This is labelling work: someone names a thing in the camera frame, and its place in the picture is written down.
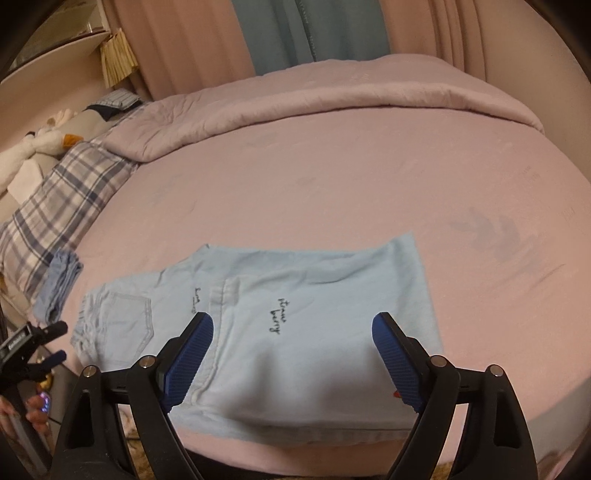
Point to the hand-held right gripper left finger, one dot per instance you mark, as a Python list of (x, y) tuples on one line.
[(189, 364)]

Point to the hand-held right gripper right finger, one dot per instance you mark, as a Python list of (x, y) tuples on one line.
[(398, 364)]

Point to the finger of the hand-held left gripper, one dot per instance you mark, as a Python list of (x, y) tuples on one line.
[(51, 330), (51, 359)]

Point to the light blue strawberry print pants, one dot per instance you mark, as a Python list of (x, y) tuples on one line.
[(286, 369)]

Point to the person's left hand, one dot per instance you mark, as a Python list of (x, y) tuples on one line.
[(34, 415)]

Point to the folded blue jeans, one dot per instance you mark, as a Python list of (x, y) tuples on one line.
[(57, 286)]

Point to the plaid pillow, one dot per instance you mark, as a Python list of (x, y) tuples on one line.
[(60, 207)]

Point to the white cloth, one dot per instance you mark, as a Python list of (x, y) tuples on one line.
[(25, 182)]

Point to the pink bed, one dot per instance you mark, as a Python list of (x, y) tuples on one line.
[(323, 198)]

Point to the white plush toy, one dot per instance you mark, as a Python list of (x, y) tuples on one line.
[(41, 141)]

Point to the folded striped clothes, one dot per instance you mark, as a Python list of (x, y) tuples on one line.
[(117, 101)]

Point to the folded pink quilt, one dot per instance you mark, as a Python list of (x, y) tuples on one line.
[(300, 101)]

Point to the yellow pleated cloth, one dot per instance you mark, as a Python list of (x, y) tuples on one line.
[(117, 57)]

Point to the pink curtain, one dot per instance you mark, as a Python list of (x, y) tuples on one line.
[(184, 41), (429, 32)]

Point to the blue curtain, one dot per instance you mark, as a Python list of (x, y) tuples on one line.
[(314, 27)]

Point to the white wall shelf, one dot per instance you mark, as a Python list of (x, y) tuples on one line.
[(55, 50)]

